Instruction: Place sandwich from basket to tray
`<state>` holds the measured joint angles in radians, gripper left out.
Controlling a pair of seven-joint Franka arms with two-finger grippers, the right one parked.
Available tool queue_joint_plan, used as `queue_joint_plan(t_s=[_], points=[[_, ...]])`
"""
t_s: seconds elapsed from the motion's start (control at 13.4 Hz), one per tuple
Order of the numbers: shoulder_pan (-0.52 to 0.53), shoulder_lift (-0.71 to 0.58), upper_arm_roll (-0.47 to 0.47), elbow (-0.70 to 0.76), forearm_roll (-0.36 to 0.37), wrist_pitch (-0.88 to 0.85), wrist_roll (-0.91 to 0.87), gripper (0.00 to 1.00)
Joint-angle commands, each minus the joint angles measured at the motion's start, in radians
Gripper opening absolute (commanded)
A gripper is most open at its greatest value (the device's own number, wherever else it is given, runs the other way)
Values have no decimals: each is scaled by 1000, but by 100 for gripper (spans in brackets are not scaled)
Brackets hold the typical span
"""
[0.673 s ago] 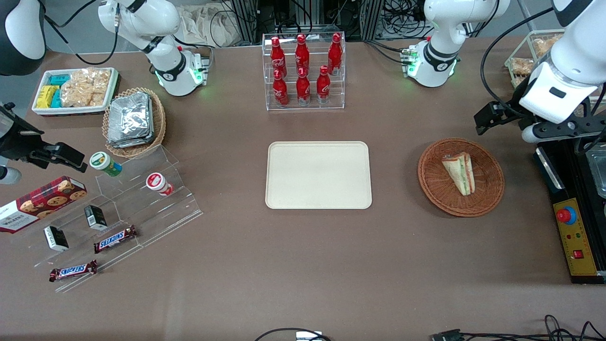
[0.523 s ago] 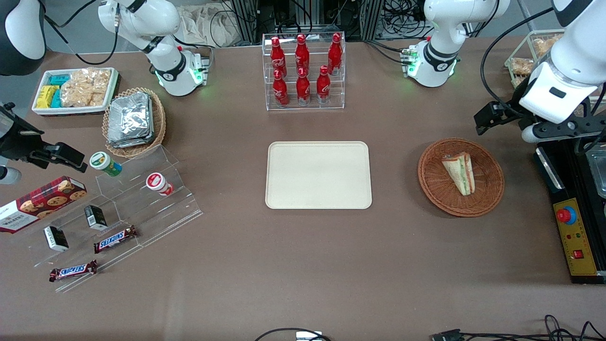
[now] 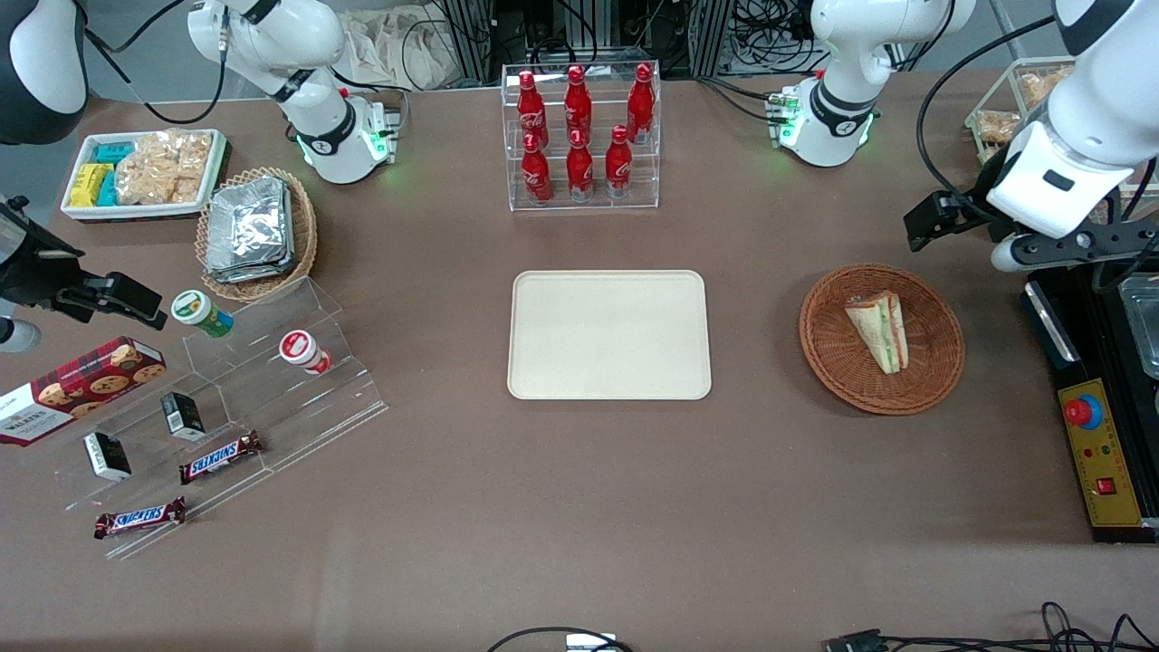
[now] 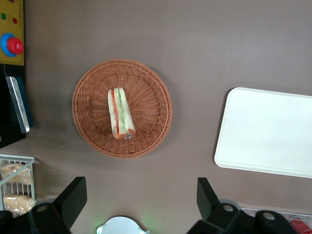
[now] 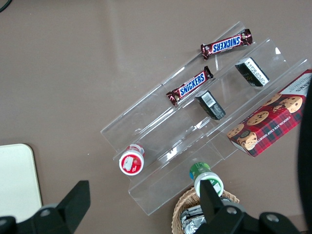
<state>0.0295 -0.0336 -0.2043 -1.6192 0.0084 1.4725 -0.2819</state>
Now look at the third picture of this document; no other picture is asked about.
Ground black looped table cable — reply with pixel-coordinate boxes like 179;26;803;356
487;627;635;652

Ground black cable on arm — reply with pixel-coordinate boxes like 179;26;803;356
916;14;1060;223
81;0;227;126

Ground beige plastic tray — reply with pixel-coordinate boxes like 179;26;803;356
507;269;713;401

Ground oval tan wicker basket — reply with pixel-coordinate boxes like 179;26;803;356
196;167;319;302

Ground small black carton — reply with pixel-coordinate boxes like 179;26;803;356
83;431;133;482
161;391;206;443

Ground silver foil wrapped pack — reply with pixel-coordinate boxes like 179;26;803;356
208;177;292;265
205;252;296;284

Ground yellow snack packet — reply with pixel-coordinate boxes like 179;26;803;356
70;163;114;208

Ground white rectangular snack tray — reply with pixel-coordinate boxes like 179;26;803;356
61;129;229;222

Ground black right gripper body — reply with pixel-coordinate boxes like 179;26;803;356
0;197;82;313

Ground black heating machine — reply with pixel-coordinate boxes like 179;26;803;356
1021;263;1159;544

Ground clear bag of rice crackers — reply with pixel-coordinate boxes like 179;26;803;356
115;129;214;206

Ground green lidded snack cup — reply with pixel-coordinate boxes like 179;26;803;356
171;290;235;339

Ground yellow control panel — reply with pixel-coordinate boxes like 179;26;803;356
1058;378;1146;529

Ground red lidded snack cup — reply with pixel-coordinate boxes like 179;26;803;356
278;330;333;376

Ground aluminium frame post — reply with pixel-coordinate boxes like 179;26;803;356
444;0;495;82
688;0;734;79

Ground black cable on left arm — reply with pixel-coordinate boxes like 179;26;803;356
916;14;1060;223

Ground black cable bundle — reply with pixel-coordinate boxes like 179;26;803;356
732;0;820;75

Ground steel pan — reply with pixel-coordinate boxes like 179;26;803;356
1118;273;1159;381

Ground clear acrylic bottle rack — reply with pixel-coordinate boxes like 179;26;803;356
501;62;662;213

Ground black cable with connector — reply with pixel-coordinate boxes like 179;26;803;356
824;602;1159;652

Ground red tartan cookie box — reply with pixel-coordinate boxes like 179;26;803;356
0;336;168;446

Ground white wire rack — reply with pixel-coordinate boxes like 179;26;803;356
964;56;1159;227

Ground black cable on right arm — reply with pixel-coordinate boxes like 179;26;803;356
81;0;227;126

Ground round brown wicker basket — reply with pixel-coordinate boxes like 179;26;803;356
799;263;966;417

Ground red cola bottle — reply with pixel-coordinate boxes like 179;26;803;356
516;70;550;150
627;62;656;146
564;64;593;144
521;133;553;205
605;125;634;199
566;129;595;202

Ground beige cloth bag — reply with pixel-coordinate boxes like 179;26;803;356
340;9;465;91

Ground clear bag of fried snacks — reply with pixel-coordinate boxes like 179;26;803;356
1019;71;1075;110
976;109;1026;146

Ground brown Snickers bar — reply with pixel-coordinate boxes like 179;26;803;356
178;430;264;485
93;496;187;541

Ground triangular sandwich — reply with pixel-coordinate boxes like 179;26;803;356
844;291;909;375

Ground clear acrylic stepped display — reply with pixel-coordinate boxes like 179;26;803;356
18;276;390;562

